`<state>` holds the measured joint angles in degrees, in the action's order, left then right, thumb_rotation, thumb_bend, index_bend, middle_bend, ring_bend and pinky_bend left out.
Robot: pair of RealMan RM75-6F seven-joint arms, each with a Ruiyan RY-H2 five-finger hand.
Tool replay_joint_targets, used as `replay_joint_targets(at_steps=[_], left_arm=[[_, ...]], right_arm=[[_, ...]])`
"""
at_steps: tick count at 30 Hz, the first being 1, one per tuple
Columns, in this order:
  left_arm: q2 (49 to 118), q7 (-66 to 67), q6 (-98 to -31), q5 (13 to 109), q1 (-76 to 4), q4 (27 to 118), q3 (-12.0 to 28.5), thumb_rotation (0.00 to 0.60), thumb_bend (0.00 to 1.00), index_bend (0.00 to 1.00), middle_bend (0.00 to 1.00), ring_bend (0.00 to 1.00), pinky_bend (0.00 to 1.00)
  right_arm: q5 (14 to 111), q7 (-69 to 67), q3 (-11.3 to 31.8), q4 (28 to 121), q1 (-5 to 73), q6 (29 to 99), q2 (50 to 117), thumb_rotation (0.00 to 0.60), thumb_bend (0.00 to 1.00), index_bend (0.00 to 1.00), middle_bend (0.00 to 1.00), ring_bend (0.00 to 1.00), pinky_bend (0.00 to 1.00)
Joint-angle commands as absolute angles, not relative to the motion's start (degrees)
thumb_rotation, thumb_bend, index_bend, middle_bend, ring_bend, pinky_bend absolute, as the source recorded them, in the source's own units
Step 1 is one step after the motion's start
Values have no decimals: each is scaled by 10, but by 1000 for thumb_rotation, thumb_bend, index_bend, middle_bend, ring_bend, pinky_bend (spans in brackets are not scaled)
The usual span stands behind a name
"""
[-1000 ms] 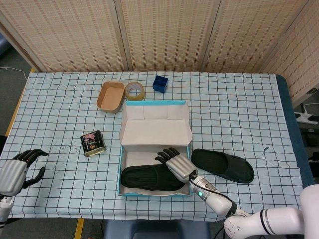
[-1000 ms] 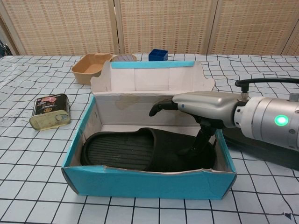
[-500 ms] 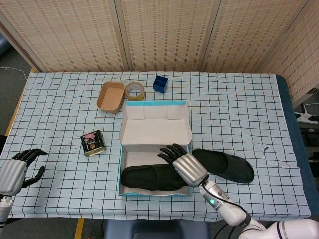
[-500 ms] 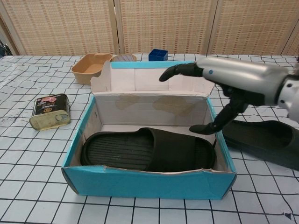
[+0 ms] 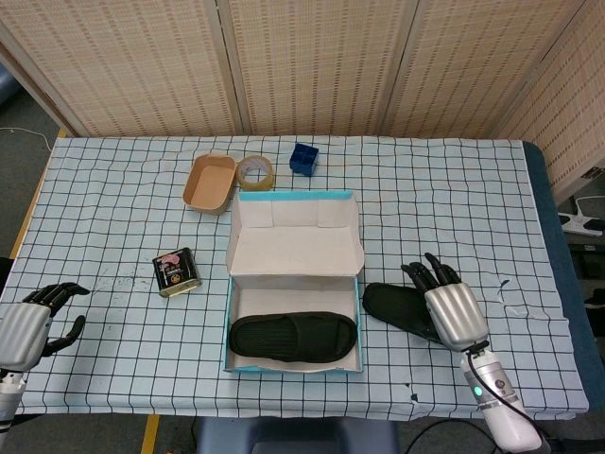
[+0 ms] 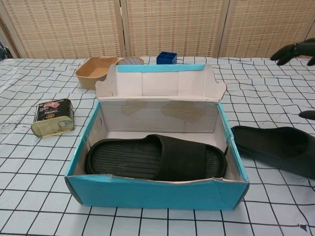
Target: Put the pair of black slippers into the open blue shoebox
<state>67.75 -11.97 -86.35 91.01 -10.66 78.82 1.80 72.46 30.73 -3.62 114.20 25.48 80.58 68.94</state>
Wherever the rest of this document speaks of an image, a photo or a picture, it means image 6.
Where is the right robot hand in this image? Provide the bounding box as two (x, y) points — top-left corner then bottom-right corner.
(270, 37), (315, 120)

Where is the black rubber slipper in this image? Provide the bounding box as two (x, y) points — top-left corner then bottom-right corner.
(231, 125), (315, 180)
(84, 134), (227, 182)

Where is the turquoise cardboard shoe box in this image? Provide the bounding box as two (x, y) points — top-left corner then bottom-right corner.
(64, 63), (250, 211)

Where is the blue plastic compartment box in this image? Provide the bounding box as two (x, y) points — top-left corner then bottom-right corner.
(156, 51), (179, 65)

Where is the clear packing tape roll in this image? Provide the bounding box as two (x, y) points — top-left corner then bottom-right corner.
(117, 57), (145, 66)

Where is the brown paper food tray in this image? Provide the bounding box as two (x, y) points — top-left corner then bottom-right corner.
(75, 56), (119, 89)

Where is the bamboo folding screen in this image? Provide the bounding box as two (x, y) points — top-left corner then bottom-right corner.
(0, 0), (315, 59)

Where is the black luncheon meat can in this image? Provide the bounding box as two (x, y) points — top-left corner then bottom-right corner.
(31, 98), (75, 138)

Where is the checked light blue tablecloth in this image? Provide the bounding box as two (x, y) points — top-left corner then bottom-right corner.
(0, 56), (315, 236)

